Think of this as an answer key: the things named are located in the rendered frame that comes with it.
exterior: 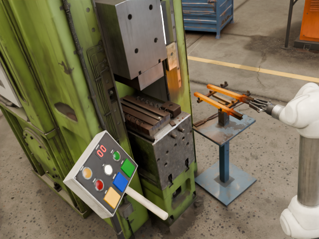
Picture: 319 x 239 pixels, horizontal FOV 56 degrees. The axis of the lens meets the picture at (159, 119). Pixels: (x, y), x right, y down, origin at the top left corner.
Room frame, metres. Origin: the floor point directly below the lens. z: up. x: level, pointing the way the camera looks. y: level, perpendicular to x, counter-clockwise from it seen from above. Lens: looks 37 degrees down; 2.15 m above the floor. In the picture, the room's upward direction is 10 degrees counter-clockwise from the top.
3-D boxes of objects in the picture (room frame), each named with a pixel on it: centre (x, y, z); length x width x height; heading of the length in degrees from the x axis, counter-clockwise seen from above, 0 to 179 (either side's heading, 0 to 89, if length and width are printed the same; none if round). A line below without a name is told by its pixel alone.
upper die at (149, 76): (1.71, 0.14, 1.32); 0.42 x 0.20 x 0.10; 42
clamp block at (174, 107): (1.72, -0.09, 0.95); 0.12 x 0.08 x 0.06; 42
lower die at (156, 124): (1.71, 0.14, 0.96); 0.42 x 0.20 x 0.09; 42
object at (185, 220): (1.52, -0.03, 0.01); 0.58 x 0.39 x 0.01; 132
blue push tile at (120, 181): (1.07, 0.25, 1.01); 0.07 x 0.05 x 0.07; 157
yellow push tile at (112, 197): (0.98, 0.29, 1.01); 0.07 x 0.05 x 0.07; 157
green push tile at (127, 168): (1.16, 0.21, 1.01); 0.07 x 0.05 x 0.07; 157
